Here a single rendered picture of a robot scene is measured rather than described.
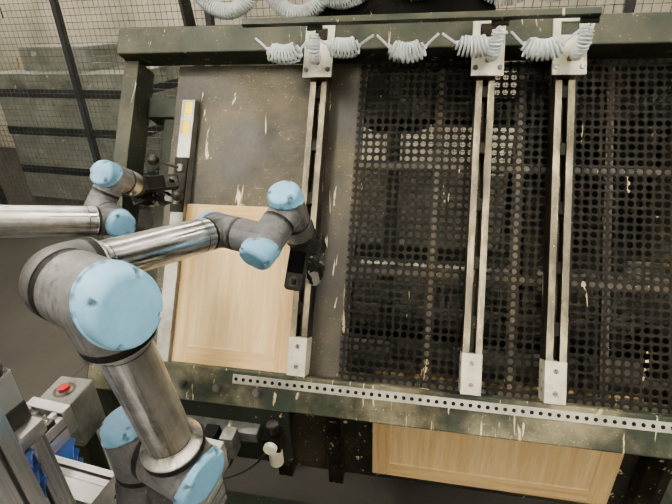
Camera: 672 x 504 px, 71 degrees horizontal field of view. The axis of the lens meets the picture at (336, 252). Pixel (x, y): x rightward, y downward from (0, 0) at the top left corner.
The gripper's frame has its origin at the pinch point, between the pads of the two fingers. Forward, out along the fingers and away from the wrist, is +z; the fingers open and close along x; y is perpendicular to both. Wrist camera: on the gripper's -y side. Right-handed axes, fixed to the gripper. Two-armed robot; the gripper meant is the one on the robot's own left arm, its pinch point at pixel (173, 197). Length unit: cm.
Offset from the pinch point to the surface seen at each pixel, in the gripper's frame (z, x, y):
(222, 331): 10.3, 48.4, -1.4
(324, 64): 1, -28, -62
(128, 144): 7.2, -27.7, 15.9
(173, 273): 8.0, 23.9, 10.4
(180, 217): 8.0, 5.1, 3.0
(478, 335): 4, 72, -84
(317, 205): 4.8, 17.0, -46.7
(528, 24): 1, -17, -128
